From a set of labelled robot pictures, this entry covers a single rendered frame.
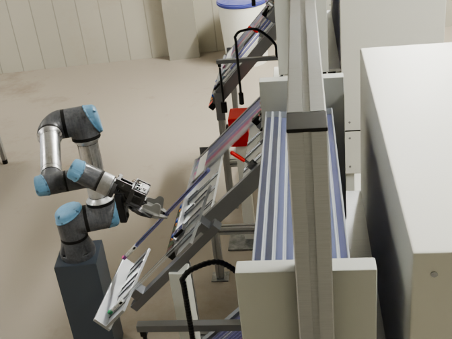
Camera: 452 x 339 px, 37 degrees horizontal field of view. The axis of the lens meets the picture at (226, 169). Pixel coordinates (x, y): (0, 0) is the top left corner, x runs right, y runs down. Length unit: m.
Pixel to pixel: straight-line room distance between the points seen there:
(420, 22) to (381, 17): 0.12
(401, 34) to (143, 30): 4.85
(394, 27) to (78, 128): 1.25
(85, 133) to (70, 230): 0.42
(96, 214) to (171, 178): 1.78
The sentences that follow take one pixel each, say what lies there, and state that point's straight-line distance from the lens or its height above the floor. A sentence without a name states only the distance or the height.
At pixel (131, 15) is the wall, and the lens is 6.81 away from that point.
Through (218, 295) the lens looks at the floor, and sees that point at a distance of 3.46.
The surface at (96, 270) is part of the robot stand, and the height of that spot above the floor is 0.51.
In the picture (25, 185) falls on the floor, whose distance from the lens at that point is 4.86.
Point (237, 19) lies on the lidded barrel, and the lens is 6.16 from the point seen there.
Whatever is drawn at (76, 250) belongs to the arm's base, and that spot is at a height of 0.61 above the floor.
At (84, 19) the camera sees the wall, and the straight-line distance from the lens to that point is 6.89.
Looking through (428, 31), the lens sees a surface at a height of 1.50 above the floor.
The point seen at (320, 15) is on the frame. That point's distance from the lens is 2.15.
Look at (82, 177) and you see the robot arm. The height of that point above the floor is 1.15.
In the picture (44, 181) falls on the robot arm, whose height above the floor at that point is 1.11.
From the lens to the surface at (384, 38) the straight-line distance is 2.20.
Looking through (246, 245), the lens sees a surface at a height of 0.01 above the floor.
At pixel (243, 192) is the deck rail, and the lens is 2.43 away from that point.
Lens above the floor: 2.18
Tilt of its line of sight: 29 degrees down
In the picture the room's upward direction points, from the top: 7 degrees counter-clockwise
